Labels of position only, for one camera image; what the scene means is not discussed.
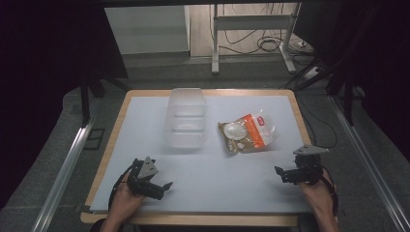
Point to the white metal stand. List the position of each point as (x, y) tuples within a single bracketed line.
[(254, 22)]

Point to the aluminium floor rail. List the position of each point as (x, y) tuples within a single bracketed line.
[(370, 167), (61, 180)]

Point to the person's left hand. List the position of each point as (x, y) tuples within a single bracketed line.
[(124, 199)]

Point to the orange and brown snack packet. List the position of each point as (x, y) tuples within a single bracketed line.
[(246, 132)]

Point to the black stand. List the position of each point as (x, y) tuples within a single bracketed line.
[(345, 93), (87, 96)]

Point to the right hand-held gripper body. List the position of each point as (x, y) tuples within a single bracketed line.
[(309, 167)]

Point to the white panel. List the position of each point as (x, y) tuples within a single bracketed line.
[(146, 29)]

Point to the clear plastic container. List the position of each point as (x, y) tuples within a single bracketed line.
[(185, 119)]

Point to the person's right hand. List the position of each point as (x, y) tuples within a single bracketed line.
[(317, 196)]

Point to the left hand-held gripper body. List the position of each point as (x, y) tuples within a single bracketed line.
[(146, 169)]

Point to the white power strip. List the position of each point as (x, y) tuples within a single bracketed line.
[(311, 72)]

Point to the white table mat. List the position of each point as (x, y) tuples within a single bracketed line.
[(199, 180)]

